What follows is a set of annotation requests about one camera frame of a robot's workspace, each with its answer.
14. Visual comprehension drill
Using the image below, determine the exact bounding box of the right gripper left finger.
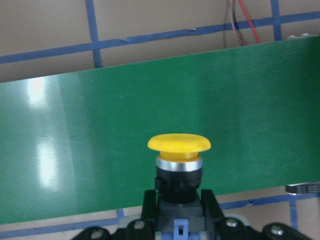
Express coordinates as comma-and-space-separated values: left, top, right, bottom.
73, 190, 157, 240

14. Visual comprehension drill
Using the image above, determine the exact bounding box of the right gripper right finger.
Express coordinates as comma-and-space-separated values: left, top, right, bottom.
201, 190, 320, 240

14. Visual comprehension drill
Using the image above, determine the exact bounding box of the yellow push button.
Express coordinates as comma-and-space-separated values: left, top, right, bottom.
147, 133, 211, 240

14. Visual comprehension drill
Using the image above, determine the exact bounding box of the green conveyor belt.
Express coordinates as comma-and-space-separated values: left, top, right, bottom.
0, 36, 320, 224

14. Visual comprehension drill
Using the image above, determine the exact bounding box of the red black wire pair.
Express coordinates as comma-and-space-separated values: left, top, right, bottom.
223, 0, 262, 47

